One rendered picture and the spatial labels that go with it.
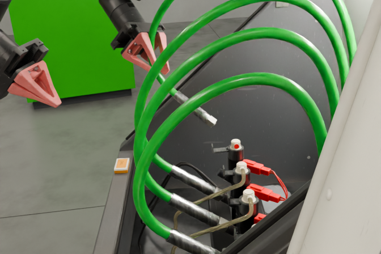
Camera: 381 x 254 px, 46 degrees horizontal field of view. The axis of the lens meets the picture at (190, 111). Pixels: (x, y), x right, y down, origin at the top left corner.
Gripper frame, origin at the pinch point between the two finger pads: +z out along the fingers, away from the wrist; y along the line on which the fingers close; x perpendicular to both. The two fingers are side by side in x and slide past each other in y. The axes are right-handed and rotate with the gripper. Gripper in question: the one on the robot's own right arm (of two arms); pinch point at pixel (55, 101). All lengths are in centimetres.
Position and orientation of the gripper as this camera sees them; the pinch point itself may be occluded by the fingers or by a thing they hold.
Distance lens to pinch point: 78.2
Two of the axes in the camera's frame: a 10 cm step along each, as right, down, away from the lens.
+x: 2.7, -4.0, 8.8
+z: 7.3, 6.8, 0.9
